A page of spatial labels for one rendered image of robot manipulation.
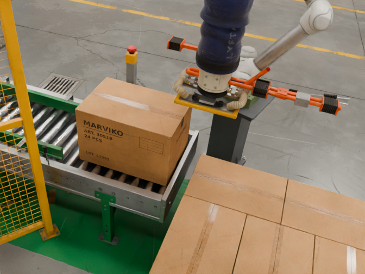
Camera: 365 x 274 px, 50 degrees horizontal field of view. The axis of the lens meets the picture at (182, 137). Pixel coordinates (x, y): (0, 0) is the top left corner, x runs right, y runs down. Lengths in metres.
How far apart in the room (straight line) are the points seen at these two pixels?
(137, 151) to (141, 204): 0.32
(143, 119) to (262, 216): 0.90
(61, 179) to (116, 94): 0.63
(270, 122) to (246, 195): 1.70
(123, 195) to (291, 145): 1.97
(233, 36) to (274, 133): 2.16
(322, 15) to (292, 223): 1.20
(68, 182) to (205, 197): 0.85
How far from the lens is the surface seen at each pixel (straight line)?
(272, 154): 3.69
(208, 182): 2.50
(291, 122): 4.15
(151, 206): 2.37
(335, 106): 2.07
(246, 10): 1.87
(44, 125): 2.92
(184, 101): 2.07
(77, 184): 2.52
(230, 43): 1.91
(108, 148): 2.42
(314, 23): 2.44
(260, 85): 2.08
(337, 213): 2.61
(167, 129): 2.21
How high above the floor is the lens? 2.34
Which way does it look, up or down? 40 degrees down
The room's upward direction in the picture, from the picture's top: 7 degrees clockwise
